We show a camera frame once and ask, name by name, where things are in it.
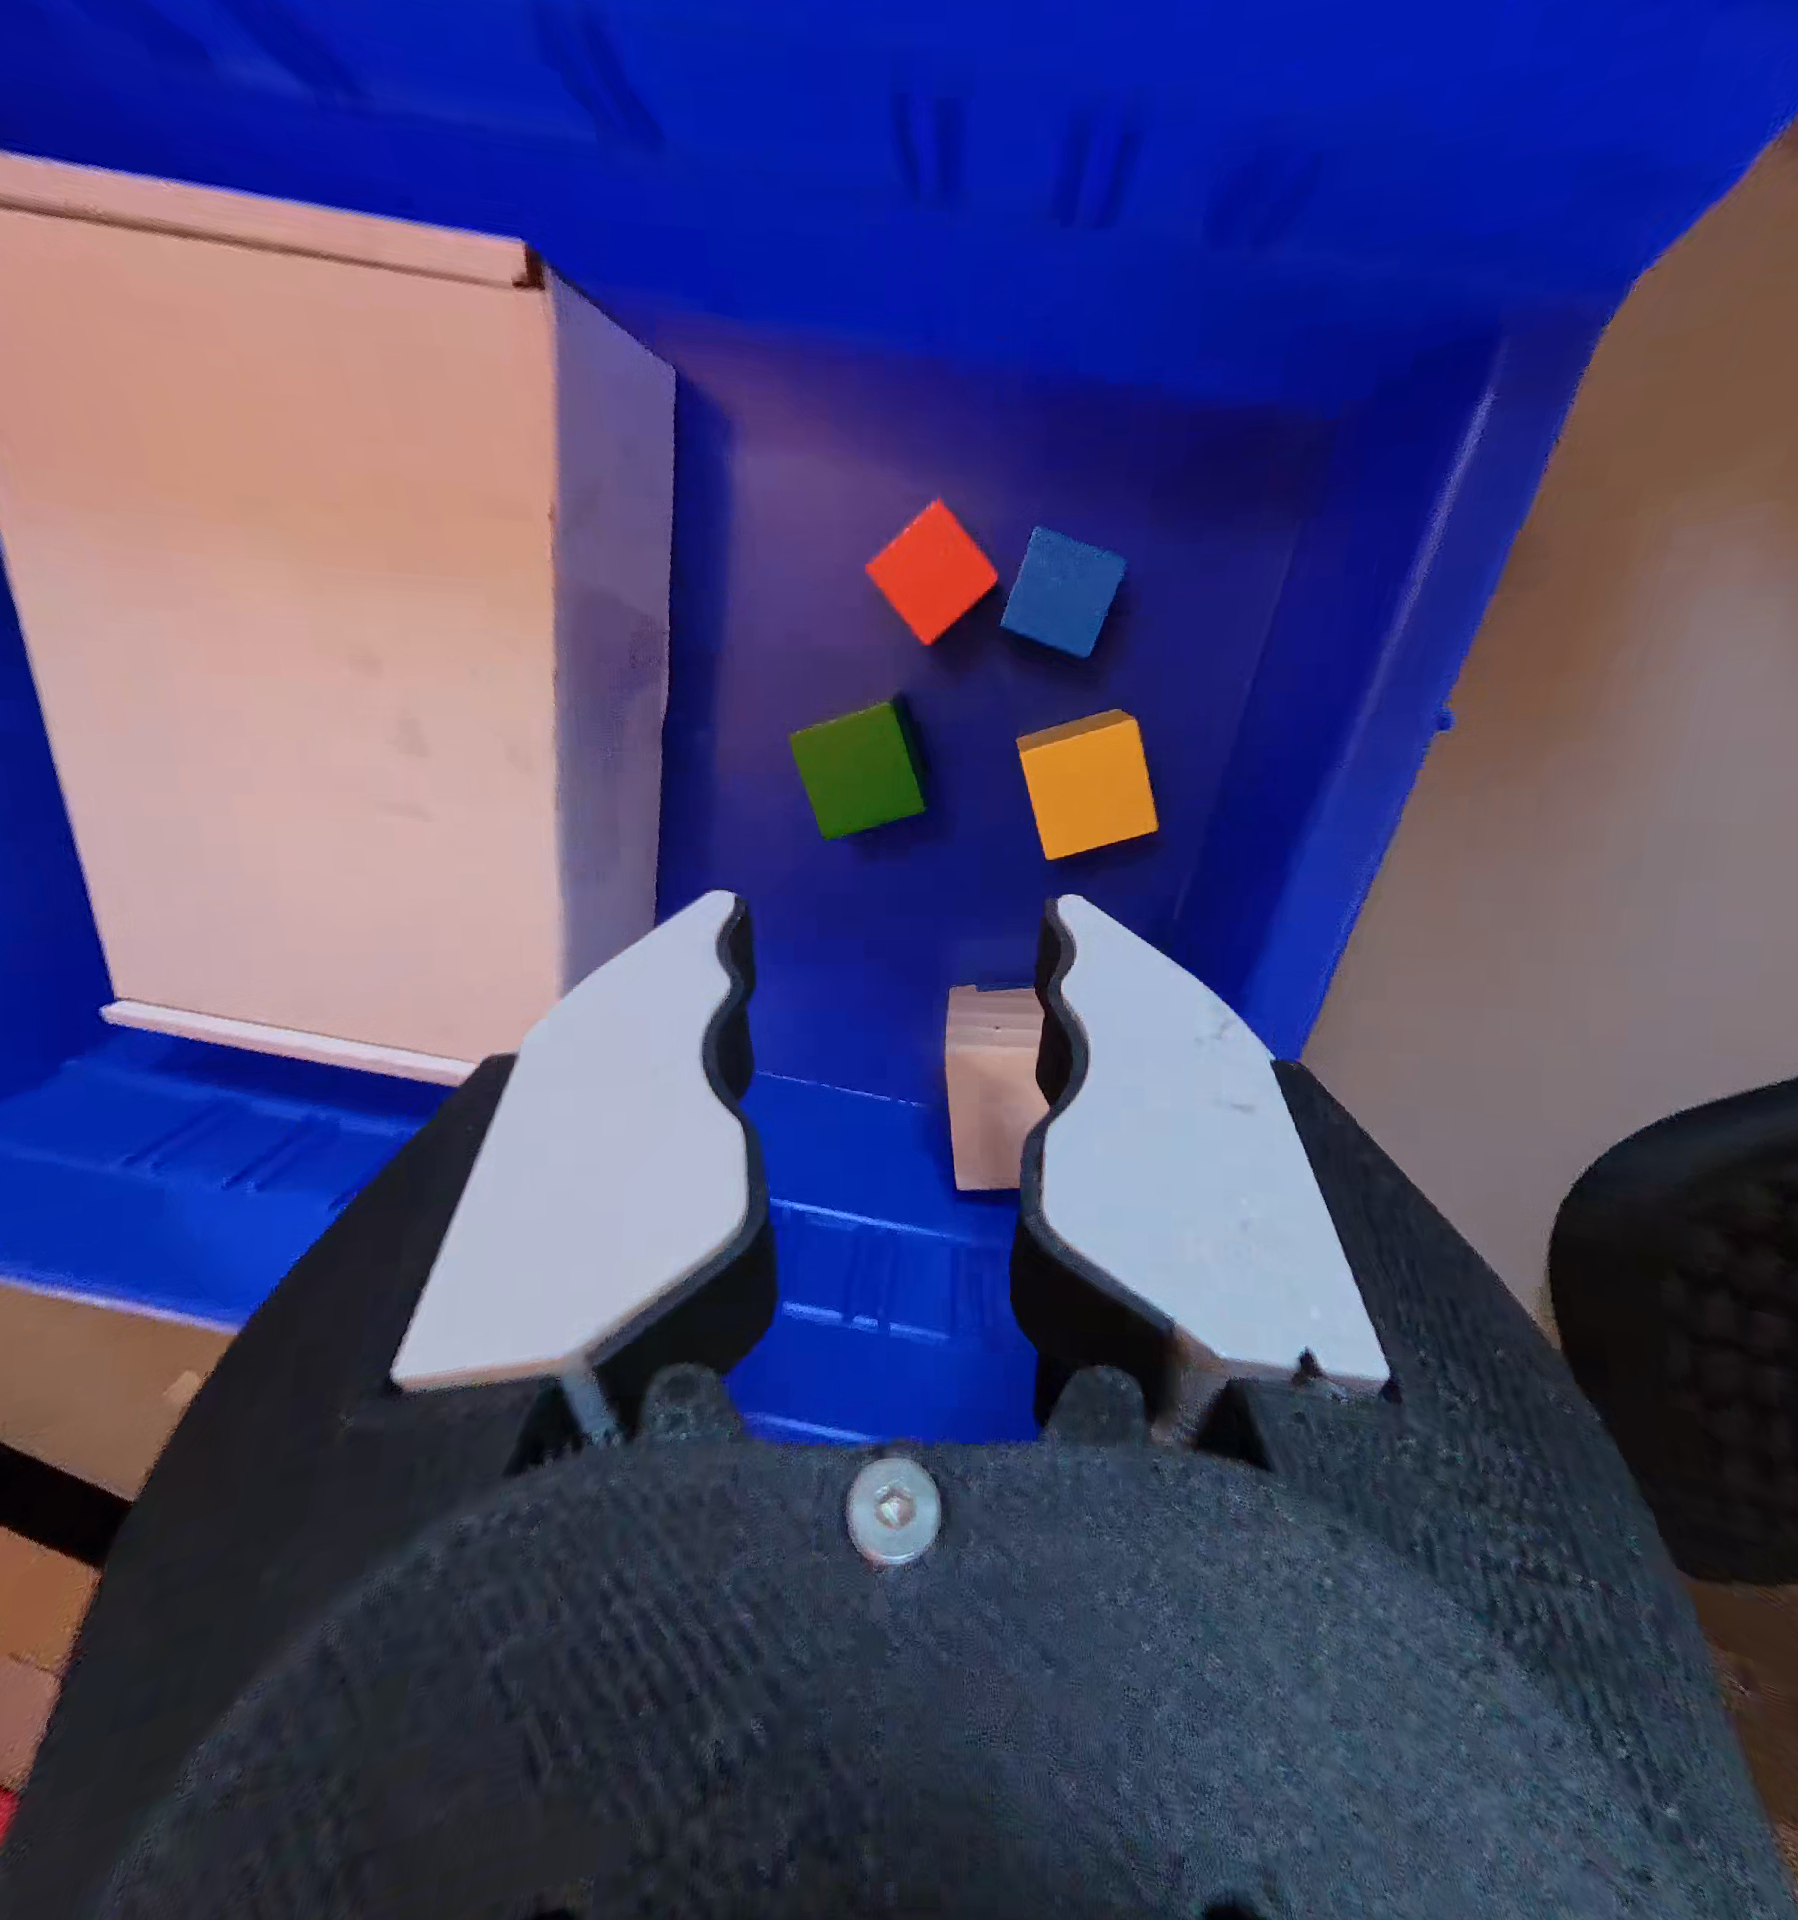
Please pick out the green wooden cube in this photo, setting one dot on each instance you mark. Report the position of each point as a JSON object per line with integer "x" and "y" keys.
{"x": 854, "y": 768}

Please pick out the natural wood cube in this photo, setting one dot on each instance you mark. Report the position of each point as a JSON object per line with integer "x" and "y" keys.
{"x": 989, "y": 1094}

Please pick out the blue wooden cube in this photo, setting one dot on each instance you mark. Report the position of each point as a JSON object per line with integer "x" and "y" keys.
{"x": 1061, "y": 591}

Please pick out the blue plastic bin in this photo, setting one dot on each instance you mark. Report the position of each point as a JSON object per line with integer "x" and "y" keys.
{"x": 989, "y": 301}

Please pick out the red wooden cube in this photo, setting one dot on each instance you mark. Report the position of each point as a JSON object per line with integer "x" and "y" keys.
{"x": 928, "y": 570}

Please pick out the tan cardboard piece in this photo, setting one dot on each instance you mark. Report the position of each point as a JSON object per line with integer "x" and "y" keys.
{"x": 44, "y": 1380}

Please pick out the large pale wooden block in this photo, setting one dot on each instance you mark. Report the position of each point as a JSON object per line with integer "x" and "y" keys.
{"x": 268, "y": 600}

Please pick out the black mat pad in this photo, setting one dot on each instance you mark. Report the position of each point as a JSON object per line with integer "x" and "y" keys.
{"x": 1724, "y": 1320}

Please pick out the yellow wooden cube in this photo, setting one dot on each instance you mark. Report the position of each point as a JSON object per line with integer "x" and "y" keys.
{"x": 1087, "y": 789}

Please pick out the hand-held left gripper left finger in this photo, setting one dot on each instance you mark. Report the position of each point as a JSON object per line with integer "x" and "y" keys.
{"x": 585, "y": 1170}

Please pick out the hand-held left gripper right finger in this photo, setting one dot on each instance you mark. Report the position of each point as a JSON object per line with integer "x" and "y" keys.
{"x": 1184, "y": 1170}

